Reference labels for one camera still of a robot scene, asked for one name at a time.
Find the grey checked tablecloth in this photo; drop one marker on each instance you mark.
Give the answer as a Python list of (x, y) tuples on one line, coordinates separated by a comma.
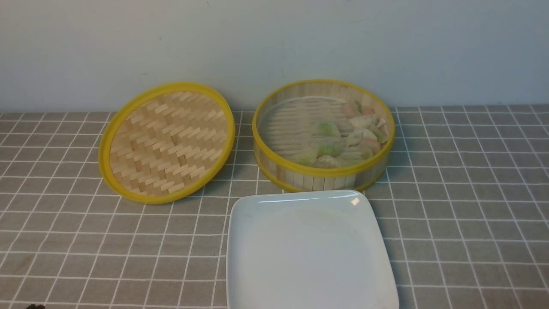
[(463, 208)]

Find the green dumpling centre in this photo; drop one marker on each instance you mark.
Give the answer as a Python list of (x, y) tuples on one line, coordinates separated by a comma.
[(326, 129)]

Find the white square plate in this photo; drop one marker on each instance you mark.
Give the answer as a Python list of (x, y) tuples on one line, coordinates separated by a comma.
[(307, 250)]

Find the green dumpling lower middle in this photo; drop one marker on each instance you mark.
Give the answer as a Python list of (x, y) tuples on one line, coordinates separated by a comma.
[(333, 149)]

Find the bamboo steamer basket yellow rim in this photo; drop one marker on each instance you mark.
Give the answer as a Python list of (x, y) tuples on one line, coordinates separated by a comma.
[(282, 126)]

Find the pink dumpling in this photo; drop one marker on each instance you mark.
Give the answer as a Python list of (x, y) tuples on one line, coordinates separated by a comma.
[(367, 109), (351, 110), (372, 144)]

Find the white dumpling upper right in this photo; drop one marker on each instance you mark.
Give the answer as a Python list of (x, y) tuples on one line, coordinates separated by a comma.
[(364, 121)]

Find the dark object bottom left corner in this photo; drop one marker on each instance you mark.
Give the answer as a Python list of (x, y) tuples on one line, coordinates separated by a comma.
[(35, 306)]

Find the bamboo steamer lid yellow rim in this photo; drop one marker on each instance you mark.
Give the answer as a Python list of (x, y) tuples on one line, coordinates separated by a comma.
[(167, 143)]

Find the green dumpling front left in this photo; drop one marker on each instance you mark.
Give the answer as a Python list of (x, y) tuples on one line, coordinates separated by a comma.
[(305, 157)]

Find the pale green dumpling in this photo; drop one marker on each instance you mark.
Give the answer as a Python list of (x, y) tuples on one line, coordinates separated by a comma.
[(347, 159)]

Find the pink dumpling top right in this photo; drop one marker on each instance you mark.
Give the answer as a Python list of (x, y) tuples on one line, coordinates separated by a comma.
[(367, 109)]

